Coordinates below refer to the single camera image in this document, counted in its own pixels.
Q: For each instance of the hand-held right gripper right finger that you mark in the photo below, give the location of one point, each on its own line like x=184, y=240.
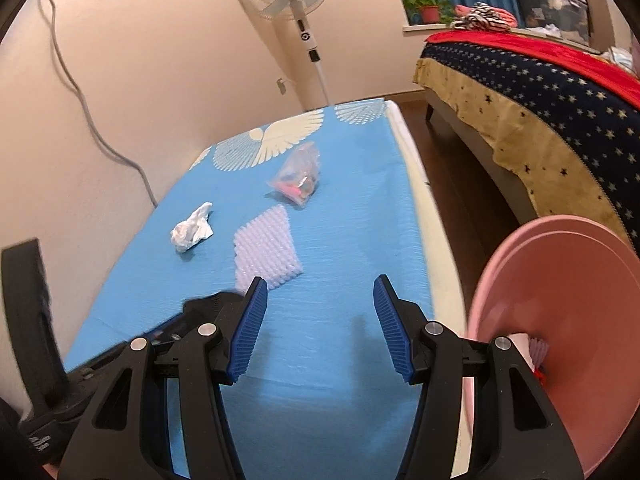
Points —
x=392, y=330

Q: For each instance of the clear storage box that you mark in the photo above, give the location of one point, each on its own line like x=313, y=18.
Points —
x=555, y=5

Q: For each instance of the navy star blanket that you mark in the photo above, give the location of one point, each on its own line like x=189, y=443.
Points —
x=560, y=120

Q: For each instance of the red blanket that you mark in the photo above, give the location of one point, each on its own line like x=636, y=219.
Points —
x=550, y=52

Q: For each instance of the purple foam net sheet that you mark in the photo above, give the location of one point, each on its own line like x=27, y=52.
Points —
x=267, y=250

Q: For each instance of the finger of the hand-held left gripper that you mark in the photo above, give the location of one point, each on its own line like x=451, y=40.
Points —
x=205, y=307
x=30, y=320

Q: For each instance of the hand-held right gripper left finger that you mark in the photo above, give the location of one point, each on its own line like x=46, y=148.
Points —
x=247, y=330

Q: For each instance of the pink plastic basin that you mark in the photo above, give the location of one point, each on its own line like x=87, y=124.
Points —
x=565, y=280

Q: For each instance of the blue patterned tablecloth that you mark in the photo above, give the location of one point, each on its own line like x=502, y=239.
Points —
x=325, y=270

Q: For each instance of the grey bed frame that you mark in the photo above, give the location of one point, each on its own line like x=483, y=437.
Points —
x=475, y=150

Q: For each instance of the white window sill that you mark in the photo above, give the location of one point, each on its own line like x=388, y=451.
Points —
x=415, y=27

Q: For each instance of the black white striped cloth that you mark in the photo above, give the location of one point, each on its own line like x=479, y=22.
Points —
x=480, y=17

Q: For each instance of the clear plastic bag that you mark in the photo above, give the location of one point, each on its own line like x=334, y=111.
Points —
x=297, y=175

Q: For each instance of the white tissue paper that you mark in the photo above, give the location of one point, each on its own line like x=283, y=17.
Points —
x=192, y=230

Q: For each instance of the white wall plug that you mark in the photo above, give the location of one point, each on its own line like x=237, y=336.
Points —
x=282, y=86

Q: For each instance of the potted green plant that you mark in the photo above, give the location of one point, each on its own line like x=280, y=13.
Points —
x=425, y=2

